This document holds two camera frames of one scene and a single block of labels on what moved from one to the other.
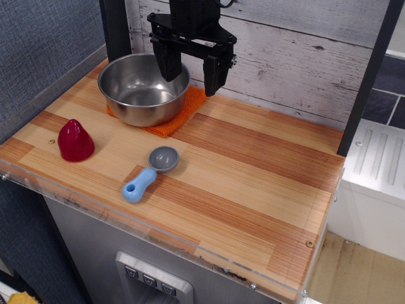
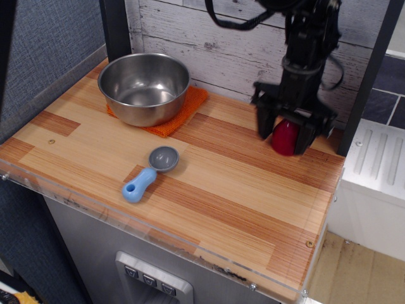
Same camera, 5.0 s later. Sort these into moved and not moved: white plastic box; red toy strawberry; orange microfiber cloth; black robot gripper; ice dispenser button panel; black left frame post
Moved: red toy strawberry; black robot gripper
Not moved: black left frame post; ice dispenser button panel; orange microfiber cloth; white plastic box
